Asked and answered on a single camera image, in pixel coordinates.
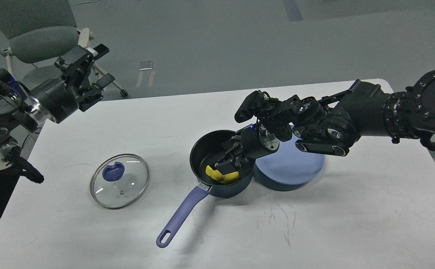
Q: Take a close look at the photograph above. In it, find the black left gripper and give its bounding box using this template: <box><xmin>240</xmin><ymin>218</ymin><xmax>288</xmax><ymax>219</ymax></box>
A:
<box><xmin>31</xmin><ymin>44</ymin><xmax>115</xmax><ymax>124</ymax></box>

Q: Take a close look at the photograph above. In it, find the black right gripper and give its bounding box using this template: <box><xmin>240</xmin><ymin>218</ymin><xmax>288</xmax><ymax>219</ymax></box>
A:
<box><xmin>214</xmin><ymin>125</ymin><xmax>280</xmax><ymax>175</ymax></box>

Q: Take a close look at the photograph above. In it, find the yellow potato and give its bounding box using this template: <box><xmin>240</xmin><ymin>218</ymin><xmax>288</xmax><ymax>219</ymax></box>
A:
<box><xmin>205</xmin><ymin>165</ymin><xmax>240</xmax><ymax>185</ymax></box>

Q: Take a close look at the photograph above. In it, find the glass pot lid purple knob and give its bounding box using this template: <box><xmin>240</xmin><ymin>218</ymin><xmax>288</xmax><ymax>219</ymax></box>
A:
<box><xmin>89</xmin><ymin>154</ymin><xmax>150</xmax><ymax>210</ymax></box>

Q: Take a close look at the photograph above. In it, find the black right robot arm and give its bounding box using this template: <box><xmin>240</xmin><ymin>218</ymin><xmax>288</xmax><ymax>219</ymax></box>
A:
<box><xmin>210</xmin><ymin>70</ymin><xmax>435</xmax><ymax>175</ymax></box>

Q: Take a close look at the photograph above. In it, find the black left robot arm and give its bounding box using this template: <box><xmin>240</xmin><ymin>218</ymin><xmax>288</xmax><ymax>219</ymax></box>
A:
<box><xmin>0</xmin><ymin>44</ymin><xmax>115</xmax><ymax>184</ymax></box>

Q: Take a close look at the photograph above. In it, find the blue round plate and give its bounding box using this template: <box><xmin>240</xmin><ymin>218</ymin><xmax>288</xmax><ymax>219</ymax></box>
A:
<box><xmin>254</xmin><ymin>136</ymin><xmax>325</xmax><ymax>191</ymax></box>

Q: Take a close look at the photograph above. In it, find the silver floor socket plate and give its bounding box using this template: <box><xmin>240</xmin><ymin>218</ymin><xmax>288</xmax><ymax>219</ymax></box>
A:
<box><xmin>136</xmin><ymin>60</ymin><xmax>155</xmax><ymax>87</ymax></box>

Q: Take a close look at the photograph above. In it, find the grey office chair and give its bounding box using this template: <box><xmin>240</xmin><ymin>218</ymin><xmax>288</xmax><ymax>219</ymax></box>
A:
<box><xmin>0</xmin><ymin>0</ymin><xmax>129</xmax><ymax>98</ymax></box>

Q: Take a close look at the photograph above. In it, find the dark pot with purple handle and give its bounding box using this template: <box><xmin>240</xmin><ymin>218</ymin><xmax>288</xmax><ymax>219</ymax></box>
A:
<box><xmin>156</xmin><ymin>130</ymin><xmax>255</xmax><ymax>248</ymax></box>

